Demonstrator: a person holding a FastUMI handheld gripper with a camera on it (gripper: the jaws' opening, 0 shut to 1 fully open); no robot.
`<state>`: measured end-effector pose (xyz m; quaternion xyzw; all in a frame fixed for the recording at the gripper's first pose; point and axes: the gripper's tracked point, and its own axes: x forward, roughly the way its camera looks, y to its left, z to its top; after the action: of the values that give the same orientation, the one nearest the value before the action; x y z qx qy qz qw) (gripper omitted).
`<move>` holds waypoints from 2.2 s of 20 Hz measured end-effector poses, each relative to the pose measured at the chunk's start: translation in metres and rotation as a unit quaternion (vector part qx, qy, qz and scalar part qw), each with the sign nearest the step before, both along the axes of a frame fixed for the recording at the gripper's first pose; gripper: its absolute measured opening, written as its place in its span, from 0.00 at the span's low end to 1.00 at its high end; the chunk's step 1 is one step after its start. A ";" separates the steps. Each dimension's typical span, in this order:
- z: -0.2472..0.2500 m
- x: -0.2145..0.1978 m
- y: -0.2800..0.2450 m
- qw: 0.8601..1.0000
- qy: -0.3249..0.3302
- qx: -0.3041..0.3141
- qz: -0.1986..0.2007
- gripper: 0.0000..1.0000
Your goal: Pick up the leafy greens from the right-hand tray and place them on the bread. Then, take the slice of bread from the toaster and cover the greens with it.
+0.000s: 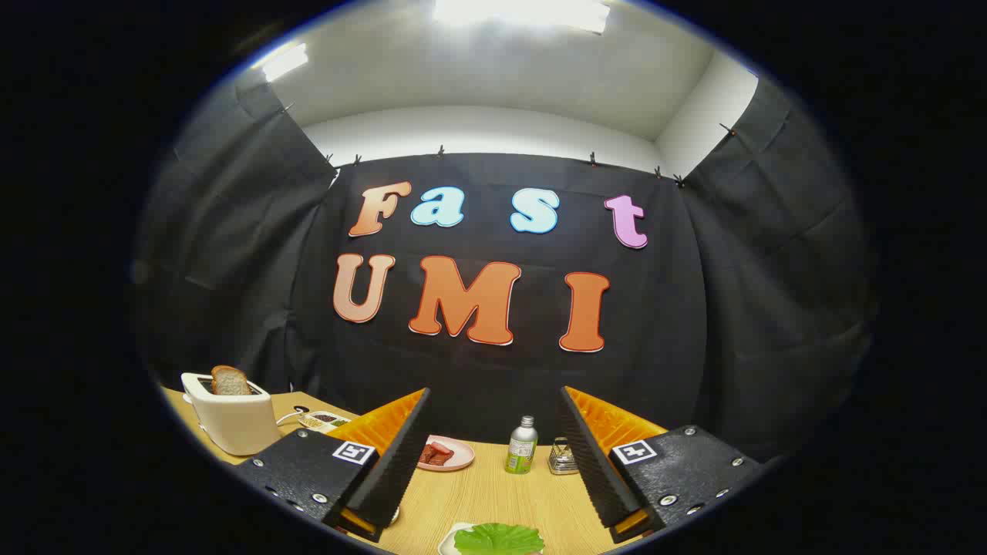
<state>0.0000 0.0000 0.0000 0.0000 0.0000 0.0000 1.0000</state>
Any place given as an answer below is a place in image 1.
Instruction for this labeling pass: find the large ceiling light panel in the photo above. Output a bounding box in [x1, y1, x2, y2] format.
[432, 0, 611, 35]

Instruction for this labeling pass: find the pink round plate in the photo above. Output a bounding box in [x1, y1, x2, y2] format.
[417, 436, 476, 473]

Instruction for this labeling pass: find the toasted bread slice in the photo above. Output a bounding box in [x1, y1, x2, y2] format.
[211, 365, 251, 396]

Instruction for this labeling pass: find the white divided condiment dish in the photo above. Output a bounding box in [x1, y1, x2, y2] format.
[298, 411, 352, 433]

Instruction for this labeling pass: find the metal wire utensil holder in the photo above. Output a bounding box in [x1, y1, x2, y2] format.
[548, 437, 579, 476]

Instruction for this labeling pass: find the green lettuce leaf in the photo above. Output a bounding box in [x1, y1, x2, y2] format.
[453, 523, 545, 555]

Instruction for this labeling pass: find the cream white toaster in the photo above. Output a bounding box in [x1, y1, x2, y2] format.
[181, 372, 282, 456]

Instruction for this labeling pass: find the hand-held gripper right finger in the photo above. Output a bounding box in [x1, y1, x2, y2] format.
[559, 385, 764, 544]

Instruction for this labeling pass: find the white square plate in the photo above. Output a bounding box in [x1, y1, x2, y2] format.
[438, 523, 544, 555]

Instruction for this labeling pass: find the silver bottle green label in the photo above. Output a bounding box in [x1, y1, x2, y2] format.
[505, 415, 539, 475]

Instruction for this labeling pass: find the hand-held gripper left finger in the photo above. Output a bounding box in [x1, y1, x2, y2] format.
[235, 388, 431, 543]

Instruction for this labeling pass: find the small ceiling light panel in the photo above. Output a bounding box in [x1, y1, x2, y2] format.
[261, 42, 309, 83]

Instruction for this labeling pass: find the black backdrop cloth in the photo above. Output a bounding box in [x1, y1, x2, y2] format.
[131, 77, 876, 463]

